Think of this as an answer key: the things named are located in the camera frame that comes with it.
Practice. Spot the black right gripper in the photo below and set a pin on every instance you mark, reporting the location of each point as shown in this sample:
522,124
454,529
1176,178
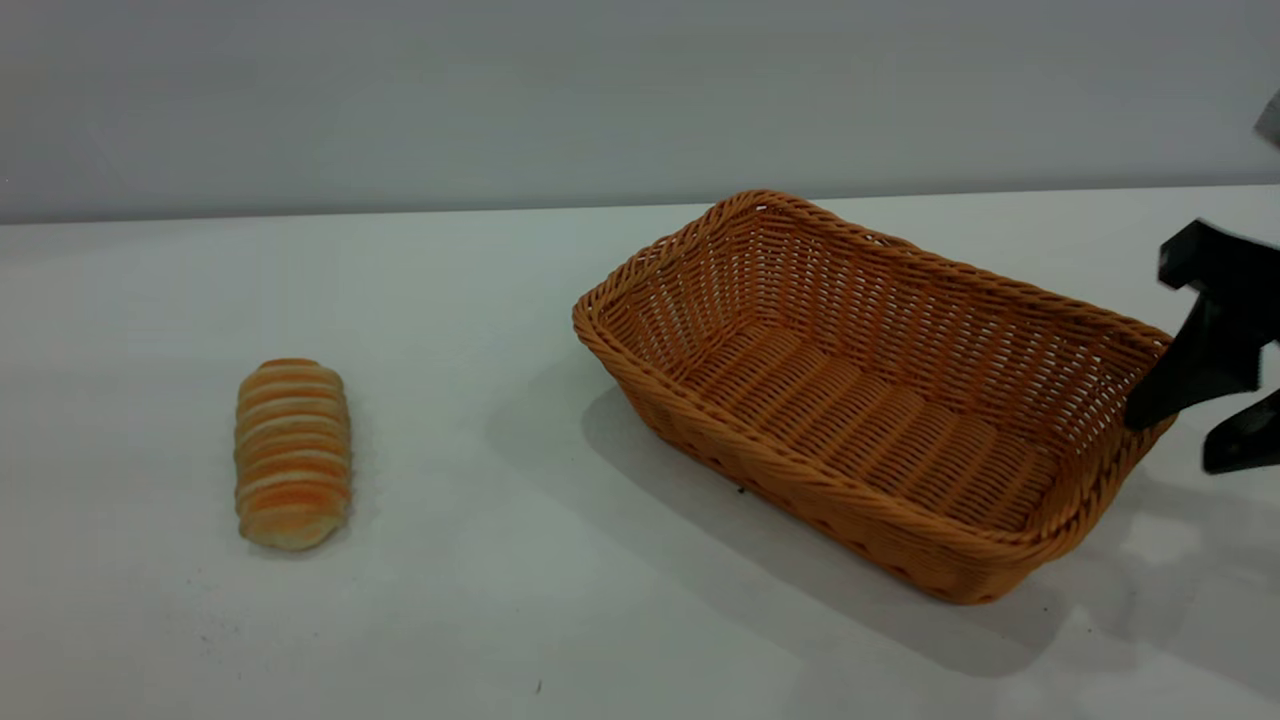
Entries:
1235,265

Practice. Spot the orange-brown woven wicker basket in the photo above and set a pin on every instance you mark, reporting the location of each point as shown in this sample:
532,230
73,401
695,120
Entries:
850,420

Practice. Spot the striped orange bread loaf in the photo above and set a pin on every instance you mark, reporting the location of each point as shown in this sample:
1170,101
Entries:
292,455

